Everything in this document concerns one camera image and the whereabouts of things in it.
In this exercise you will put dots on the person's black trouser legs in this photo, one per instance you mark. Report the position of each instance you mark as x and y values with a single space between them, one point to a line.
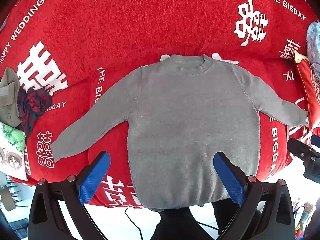
180 223

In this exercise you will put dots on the red embroidered cushion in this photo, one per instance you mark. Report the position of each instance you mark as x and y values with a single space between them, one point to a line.
311 87

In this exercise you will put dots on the dark red patterned garment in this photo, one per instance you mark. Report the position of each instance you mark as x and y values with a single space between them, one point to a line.
31 106

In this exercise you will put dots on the grey knit sweater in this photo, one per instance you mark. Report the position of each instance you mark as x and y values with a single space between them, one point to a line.
181 111

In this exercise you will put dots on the cartoon print pillow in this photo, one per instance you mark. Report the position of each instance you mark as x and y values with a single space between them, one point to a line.
12 148

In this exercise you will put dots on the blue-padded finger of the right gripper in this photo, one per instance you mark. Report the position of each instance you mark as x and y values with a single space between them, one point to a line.
315 140

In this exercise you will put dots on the red wedding bedspread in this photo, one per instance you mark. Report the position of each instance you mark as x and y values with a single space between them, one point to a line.
77 49

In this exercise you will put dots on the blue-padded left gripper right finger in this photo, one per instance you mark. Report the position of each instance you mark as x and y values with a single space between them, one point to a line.
265 209

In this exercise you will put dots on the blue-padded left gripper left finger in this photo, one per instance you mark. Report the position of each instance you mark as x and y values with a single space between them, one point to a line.
46 220

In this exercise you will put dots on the olive green folded garment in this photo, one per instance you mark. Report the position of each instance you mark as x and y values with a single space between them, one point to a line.
9 92

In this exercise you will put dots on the light blue floral quilt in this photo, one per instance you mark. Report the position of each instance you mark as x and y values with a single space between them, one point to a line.
313 46

